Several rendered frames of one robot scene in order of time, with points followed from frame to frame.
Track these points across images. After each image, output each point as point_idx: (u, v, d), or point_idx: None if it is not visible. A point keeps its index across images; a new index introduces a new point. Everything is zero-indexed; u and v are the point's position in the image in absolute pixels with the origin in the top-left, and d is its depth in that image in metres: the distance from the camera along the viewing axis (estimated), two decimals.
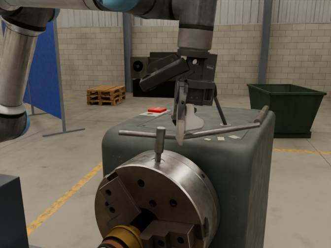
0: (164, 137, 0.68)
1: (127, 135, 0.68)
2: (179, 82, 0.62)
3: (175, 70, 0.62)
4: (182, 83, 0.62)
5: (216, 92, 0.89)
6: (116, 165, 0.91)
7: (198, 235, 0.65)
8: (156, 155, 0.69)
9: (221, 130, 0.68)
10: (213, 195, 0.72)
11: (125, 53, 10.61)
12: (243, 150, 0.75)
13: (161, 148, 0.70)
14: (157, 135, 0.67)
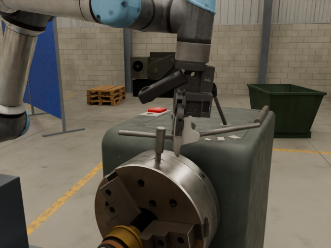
0: (164, 137, 0.68)
1: (127, 135, 0.68)
2: (177, 95, 0.63)
3: (173, 83, 0.63)
4: (180, 96, 0.63)
5: (216, 92, 0.89)
6: (116, 165, 0.91)
7: (198, 235, 0.65)
8: (156, 155, 0.69)
9: (221, 130, 0.68)
10: (213, 195, 0.72)
11: (125, 53, 10.61)
12: (243, 150, 0.75)
13: (161, 148, 0.70)
14: (157, 135, 0.67)
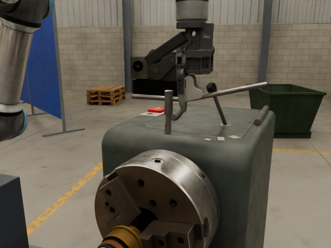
0: (172, 99, 0.72)
1: (139, 98, 0.74)
2: (177, 53, 0.66)
3: (174, 43, 0.67)
4: (179, 54, 0.66)
5: None
6: (116, 165, 0.91)
7: (198, 235, 0.65)
8: (166, 116, 0.74)
9: (227, 90, 0.68)
10: (213, 195, 0.72)
11: (125, 53, 10.61)
12: (243, 150, 0.75)
13: (171, 111, 0.74)
14: (165, 97, 0.72)
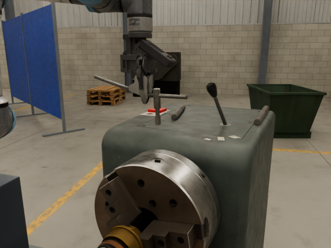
0: None
1: (180, 97, 0.85)
2: None
3: None
4: (151, 57, 0.90)
5: (216, 92, 0.89)
6: (116, 165, 0.91)
7: (198, 235, 0.65)
8: (159, 109, 0.90)
9: (117, 83, 0.94)
10: (213, 195, 0.72)
11: None
12: (243, 150, 0.75)
13: (153, 106, 0.89)
14: (159, 93, 0.89)
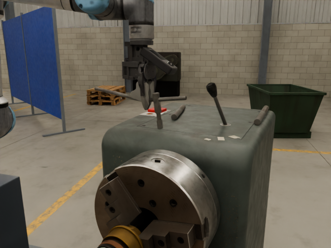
0: None
1: (180, 98, 0.86)
2: None
3: None
4: (153, 64, 0.91)
5: (216, 92, 0.89)
6: (116, 165, 0.91)
7: (198, 235, 0.65)
8: (160, 113, 0.91)
9: (117, 92, 0.95)
10: (213, 195, 0.72)
11: (125, 53, 10.61)
12: (243, 150, 0.75)
13: (154, 110, 0.90)
14: (159, 97, 0.90)
